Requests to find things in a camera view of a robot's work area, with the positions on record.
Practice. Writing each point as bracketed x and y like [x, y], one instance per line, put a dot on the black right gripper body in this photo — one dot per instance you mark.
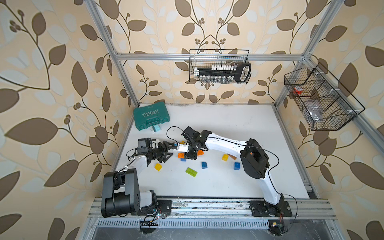
[193, 143]

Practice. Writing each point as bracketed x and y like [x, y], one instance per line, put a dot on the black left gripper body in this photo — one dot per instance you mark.
[155, 153]

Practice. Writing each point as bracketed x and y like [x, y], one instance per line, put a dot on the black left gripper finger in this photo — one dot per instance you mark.
[165, 157]
[169, 146]

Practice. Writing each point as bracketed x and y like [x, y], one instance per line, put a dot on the yellow lego brick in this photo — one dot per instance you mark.
[158, 167]
[225, 157]

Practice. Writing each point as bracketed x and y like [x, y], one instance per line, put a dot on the lime green lego plate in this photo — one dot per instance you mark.
[191, 172]

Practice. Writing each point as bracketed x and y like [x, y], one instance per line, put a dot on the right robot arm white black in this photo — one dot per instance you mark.
[254, 158]

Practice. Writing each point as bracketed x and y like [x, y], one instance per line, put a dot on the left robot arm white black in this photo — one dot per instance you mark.
[121, 193]

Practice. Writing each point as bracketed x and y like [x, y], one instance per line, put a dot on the blue lego brick right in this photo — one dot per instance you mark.
[237, 166]

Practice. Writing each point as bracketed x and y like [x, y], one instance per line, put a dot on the green plastic tool case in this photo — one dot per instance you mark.
[151, 115]

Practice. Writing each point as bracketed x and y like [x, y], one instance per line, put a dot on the black white tool in basket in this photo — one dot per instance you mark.
[238, 73]

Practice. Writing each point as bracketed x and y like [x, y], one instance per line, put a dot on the red object in basket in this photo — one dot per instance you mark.
[298, 90]

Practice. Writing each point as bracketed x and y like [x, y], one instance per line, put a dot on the clear plastic bag in basket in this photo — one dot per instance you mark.
[315, 109]

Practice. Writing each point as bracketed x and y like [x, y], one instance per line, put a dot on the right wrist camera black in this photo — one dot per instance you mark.
[190, 134]

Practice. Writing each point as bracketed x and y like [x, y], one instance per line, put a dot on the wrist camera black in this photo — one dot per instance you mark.
[144, 145]
[190, 134]

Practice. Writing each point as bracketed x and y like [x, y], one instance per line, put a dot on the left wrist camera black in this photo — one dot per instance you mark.
[144, 145]

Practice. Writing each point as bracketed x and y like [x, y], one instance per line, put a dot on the teal USB wall charger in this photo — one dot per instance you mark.
[156, 128]

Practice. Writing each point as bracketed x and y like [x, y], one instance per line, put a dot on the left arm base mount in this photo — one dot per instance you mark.
[162, 208]

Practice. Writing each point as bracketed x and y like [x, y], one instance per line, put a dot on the back wall wire basket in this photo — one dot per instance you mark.
[205, 58]

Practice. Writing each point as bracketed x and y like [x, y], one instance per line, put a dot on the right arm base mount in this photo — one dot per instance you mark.
[264, 209]

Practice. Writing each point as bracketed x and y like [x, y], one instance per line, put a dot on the side wall wire basket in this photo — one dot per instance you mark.
[339, 104]

